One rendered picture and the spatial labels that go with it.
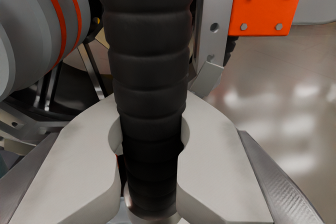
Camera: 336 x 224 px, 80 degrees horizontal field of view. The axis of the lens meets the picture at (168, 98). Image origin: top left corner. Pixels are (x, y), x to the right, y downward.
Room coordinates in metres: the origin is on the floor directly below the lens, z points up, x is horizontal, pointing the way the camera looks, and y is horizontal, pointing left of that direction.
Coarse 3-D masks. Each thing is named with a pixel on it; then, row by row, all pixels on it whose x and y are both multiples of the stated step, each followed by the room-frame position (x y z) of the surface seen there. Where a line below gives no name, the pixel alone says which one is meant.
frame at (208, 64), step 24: (216, 0) 0.29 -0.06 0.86; (216, 24) 0.34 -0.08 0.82; (216, 48) 0.30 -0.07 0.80; (192, 72) 0.31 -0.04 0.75; (216, 72) 0.29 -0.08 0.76; (0, 120) 0.30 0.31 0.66; (24, 120) 0.33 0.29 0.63; (0, 144) 0.28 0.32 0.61; (24, 144) 0.28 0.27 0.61; (120, 144) 0.29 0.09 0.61
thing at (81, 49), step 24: (96, 0) 0.43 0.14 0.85; (96, 24) 0.43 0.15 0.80; (192, 24) 0.40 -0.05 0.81; (192, 48) 0.38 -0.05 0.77; (48, 72) 0.41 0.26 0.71; (72, 72) 0.56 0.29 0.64; (96, 72) 0.40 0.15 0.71; (24, 96) 0.39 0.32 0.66; (48, 96) 0.39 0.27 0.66; (72, 96) 0.45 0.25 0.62; (96, 96) 0.46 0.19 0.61
